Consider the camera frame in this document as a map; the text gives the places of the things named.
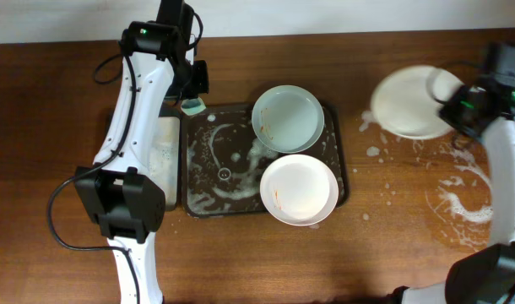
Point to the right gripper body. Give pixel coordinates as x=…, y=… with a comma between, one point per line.
x=445, y=116

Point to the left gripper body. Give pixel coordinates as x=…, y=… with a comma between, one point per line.
x=192, y=79

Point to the yellow green sponge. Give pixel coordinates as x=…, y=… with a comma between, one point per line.
x=191, y=107

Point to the white plate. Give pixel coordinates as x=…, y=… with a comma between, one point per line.
x=406, y=103
x=299, y=190

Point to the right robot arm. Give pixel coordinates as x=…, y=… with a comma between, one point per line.
x=487, y=276

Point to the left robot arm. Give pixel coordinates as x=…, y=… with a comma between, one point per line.
x=117, y=191

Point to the black soapy water tray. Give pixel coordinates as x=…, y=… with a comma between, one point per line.
x=152, y=147

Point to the dark brown serving tray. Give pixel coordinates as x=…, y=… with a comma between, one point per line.
x=222, y=162

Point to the pale blue plate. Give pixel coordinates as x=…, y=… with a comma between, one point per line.
x=288, y=119

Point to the white plate front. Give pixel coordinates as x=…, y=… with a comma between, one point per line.
x=299, y=190

